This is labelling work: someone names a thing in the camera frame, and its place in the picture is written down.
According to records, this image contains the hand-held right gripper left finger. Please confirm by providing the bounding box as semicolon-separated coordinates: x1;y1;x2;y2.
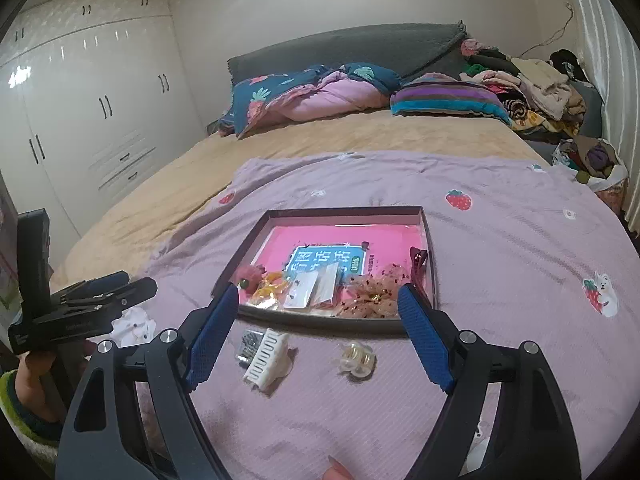
57;284;241;480

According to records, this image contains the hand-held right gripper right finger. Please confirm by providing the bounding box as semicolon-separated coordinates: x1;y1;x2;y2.
397;282;583;480

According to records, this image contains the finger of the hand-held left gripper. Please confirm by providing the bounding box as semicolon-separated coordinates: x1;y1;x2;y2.
60;276;158;323
52;271;132;308

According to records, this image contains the pink strawberry hair clip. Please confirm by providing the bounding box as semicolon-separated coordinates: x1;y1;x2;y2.
235;265;266;293

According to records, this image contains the orange spiral hair clip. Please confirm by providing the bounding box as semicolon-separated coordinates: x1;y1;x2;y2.
247;271;291;307

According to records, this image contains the beige dotted bow hair clip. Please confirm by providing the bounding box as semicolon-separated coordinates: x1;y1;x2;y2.
335;262;406;320

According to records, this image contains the dark red hair clip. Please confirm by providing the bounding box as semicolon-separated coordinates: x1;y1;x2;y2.
409;246;430;293

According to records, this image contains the brown shallow cardboard box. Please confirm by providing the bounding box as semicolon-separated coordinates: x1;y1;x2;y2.
212;205;441;337

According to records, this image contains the clear plastic packet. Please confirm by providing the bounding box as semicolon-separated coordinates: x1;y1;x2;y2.
312;264;341;306

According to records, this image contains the person's left forearm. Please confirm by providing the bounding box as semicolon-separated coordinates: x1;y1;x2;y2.
0;369;63;461

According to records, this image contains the person's left hand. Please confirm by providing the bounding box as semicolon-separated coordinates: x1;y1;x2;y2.
14;352;68;423

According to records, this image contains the person's right hand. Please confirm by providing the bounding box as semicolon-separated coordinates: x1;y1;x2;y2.
322;455;356;480

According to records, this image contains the small silver hair clip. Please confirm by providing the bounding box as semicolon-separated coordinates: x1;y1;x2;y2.
235;329;263;366

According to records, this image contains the cream hair claw clip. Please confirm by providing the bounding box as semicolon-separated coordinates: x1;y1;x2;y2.
242;327;293;391

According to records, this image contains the small clear hair claw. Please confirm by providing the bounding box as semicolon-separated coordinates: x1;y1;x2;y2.
337;341;375;378

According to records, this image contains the purple printed blanket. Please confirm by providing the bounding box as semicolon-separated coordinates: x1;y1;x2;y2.
107;150;633;480

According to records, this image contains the pink book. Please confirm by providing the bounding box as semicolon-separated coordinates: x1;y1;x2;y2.
250;224;430;306

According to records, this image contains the tan bedsheet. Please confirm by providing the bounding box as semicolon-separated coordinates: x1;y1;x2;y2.
50;107;551;286

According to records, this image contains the white wardrobe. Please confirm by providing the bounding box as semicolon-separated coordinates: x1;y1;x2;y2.
0;0;211;271

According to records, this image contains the striped pillow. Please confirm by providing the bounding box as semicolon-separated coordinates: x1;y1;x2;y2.
390;74;513;126

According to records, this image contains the bag of clothes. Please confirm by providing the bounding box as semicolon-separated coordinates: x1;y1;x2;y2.
552;135;628;193

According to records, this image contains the blue pink floral duvet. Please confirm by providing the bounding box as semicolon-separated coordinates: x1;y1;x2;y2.
217;62;403;140

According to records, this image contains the pile of clothes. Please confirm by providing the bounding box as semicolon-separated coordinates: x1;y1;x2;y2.
460;39;603;143

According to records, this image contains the grey headboard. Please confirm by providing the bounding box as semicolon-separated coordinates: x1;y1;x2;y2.
227;21;468;88

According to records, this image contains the cream curtain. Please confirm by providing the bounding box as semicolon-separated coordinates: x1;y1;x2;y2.
570;0;640;231

